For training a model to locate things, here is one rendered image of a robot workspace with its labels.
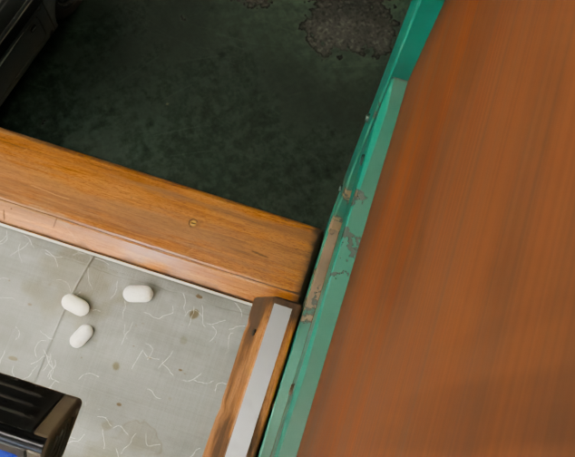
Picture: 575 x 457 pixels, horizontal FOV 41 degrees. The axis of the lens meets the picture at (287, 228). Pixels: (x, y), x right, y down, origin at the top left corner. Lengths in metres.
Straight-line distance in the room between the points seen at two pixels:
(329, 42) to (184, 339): 1.14
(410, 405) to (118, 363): 0.85
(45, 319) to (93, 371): 0.09
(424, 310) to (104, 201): 0.86
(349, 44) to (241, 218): 1.05
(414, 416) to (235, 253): 0.83
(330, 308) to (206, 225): 0.55
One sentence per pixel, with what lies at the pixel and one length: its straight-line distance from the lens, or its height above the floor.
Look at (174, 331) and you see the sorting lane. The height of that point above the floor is 0.74.
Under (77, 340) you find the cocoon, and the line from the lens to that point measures 1.00.
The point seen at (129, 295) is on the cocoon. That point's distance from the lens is 0.99.
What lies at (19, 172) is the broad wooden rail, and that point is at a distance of 1.06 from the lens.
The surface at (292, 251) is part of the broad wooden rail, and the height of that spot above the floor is 0.76.
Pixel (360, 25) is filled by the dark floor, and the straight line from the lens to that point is 2.01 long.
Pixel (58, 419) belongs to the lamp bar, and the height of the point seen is 1.09.
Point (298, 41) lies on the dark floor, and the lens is 1.97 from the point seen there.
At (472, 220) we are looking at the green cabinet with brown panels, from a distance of 0.16.
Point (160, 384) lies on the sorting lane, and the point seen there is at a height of 0.74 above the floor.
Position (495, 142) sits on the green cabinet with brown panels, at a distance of 0.17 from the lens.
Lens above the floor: 1.73
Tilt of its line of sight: 75 degrees down
